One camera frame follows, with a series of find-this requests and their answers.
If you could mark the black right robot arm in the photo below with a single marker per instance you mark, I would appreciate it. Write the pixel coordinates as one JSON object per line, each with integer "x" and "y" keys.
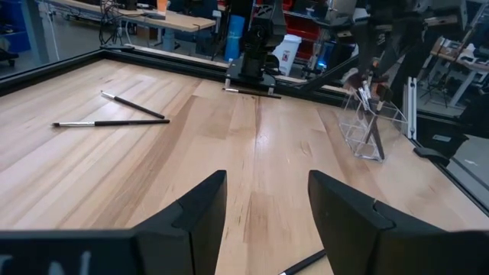
{"x": 260, "y": 42}

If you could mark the white waste bin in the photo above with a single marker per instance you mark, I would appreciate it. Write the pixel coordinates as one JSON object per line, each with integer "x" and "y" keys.
{"x": 288, "y": 53}

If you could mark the clear acrylic organizer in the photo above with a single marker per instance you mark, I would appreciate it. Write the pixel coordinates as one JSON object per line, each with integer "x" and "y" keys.
{"x": 355, "y": 133}

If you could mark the black control box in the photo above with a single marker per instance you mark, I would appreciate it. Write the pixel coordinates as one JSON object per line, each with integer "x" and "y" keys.
{"x": 439, "y": 137}

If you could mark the silver aluminium bar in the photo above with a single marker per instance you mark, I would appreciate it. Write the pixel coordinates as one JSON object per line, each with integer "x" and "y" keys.
{"x": 411, "y": 110}

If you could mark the blue storage bin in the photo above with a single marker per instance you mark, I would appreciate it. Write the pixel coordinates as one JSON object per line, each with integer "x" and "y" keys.
{"x": 15, "y": 26}

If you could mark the blue cylinder container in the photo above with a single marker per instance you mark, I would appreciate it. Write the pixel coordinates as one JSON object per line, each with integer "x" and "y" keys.
{"x": 234, "y": 38}

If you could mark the wooden office desk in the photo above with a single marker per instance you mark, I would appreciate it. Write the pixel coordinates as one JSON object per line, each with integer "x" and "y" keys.
{"x": 183, "y": 21}

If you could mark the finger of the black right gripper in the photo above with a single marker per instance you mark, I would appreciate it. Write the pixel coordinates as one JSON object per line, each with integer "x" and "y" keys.
{"x": 405, "y": 57}
{"x": 370, "y": 57}

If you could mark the wooden work table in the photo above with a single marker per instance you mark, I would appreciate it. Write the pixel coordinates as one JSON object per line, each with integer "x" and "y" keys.
{"x": 445, "y": 53}

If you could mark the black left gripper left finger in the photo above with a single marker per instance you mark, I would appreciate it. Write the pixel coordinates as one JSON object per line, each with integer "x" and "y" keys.
{"x": 114, "y": 252}

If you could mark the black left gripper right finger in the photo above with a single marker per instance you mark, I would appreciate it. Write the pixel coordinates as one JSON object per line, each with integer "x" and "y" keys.
{"x": 401, "y": 252}

